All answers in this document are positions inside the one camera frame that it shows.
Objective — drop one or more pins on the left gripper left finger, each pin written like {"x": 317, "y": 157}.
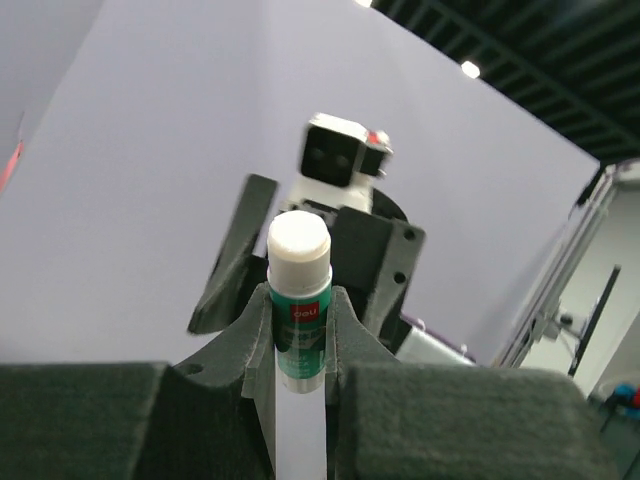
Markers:
{"x": 209, "y": 417}

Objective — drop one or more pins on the green white glue stick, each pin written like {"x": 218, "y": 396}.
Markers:
{"x": 299, "y": 275}

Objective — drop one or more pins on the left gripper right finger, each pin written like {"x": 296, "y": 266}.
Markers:
{"x": 392, "y": 420}

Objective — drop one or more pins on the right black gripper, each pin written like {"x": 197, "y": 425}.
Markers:
{"x": 373, "y": 256}

